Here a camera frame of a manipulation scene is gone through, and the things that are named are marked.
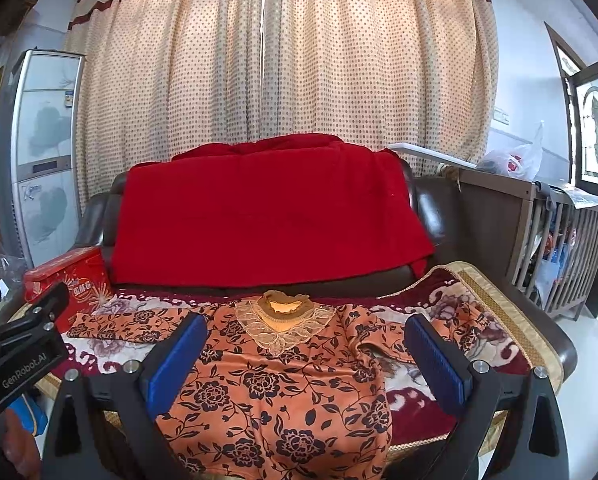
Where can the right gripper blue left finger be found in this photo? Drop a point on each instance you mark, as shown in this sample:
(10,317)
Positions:
(104,426)

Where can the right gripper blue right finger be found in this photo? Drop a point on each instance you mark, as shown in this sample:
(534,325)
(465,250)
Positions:
(532,444)

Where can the orange floral blouse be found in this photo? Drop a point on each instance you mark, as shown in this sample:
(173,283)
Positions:
(316,390)

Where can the red gift box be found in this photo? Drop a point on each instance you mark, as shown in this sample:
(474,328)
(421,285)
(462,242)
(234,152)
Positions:
(83,271)

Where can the floral plush seat blanket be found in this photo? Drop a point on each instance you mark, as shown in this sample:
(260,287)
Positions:
(510,344)

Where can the wooden baby crib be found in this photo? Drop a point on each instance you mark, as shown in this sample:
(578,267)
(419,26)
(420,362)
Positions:
(555,257)

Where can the dark leather sofa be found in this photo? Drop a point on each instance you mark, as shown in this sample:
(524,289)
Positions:
(473,225)

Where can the red blanket on sofa back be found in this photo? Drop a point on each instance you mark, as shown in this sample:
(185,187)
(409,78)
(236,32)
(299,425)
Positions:
(295,209)

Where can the white standing air conditioner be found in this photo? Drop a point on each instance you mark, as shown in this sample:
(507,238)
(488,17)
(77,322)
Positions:
(39,205)

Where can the white plastic bag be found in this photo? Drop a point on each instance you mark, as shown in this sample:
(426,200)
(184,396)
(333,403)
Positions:
(521,162)

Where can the beige dotted curtain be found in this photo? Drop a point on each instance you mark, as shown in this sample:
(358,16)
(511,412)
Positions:
(163,76)

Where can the stained glass door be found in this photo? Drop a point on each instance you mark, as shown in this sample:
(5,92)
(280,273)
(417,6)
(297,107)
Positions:
(585,105)

